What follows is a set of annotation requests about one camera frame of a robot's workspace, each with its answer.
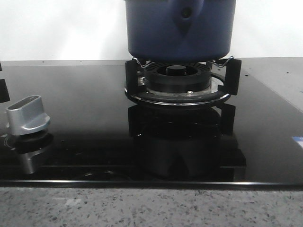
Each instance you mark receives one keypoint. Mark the dark blue cooking pot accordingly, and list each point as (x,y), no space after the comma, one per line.
(179,31)

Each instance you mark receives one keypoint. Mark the black gas burner grate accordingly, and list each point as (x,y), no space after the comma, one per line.
(182,84)

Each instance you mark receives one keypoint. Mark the black glass stove top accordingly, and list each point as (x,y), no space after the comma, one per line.
(98,138)

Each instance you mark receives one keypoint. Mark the silver stove knob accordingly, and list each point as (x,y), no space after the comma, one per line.
(27,116)

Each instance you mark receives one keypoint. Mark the black left burner grate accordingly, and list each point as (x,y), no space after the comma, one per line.
(4,93)

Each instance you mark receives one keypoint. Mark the blue white sticker label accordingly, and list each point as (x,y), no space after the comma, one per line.
(299,141)

